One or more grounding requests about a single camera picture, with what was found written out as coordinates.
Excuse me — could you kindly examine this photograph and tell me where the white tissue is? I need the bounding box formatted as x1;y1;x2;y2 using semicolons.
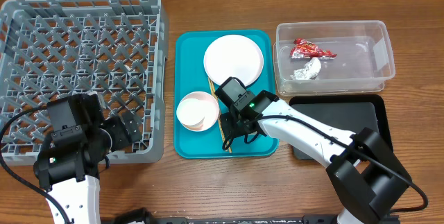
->
291;58;322;80

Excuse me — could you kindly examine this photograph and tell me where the red snack wrapper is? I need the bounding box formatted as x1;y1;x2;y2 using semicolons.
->
290;38;337;60

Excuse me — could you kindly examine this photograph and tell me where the white paper cup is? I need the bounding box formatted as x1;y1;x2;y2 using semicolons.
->
176;98;205;130

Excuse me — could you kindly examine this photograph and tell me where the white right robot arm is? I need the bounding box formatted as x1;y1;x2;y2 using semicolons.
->
215;77;429;223

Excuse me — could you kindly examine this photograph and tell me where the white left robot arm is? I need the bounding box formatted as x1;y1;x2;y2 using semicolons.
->
33;92;142;224

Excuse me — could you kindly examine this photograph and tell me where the grey dishwasher rack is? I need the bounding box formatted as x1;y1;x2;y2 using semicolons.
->
1;0;169;165

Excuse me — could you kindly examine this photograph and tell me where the wooden chopstick left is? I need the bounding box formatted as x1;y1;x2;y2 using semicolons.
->
207;77;230;153

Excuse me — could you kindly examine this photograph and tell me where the wooden chopstick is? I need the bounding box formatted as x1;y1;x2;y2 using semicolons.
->
210;77;232;154
207;77;230;153

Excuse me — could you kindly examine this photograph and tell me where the wooden chopstick right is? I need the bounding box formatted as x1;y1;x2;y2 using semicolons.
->
210;77;232;154

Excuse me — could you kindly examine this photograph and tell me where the pink white small plate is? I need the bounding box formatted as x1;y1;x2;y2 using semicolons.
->
180;91;220;132

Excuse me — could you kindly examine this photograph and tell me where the large white plate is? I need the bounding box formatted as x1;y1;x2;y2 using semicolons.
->
203;35;264;86

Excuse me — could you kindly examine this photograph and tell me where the teal serving tray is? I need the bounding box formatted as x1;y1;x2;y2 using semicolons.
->
173;29;279;159

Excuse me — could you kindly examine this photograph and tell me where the black plastic tray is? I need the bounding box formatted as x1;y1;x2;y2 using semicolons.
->
289;94;393;147

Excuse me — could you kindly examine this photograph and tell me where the clear plastic container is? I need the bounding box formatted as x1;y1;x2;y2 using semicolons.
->
273;20;395;96

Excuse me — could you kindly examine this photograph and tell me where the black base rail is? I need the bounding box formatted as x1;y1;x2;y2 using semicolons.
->
100;207;402;224

